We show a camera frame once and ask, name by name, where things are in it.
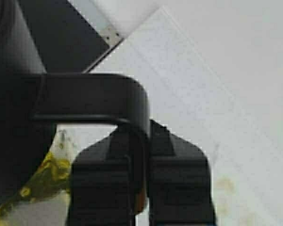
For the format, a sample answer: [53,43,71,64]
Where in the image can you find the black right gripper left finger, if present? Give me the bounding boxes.
[67,128,142,226]

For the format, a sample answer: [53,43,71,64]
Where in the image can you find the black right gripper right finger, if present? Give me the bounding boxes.
[148,120,215,226]

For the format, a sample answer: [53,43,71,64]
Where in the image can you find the glass oil jug black lid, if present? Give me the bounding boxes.
[0,0,150,226]

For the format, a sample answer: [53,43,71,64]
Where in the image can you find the stainless steel kitchen stove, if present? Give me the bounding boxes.
[18,0,124,73]

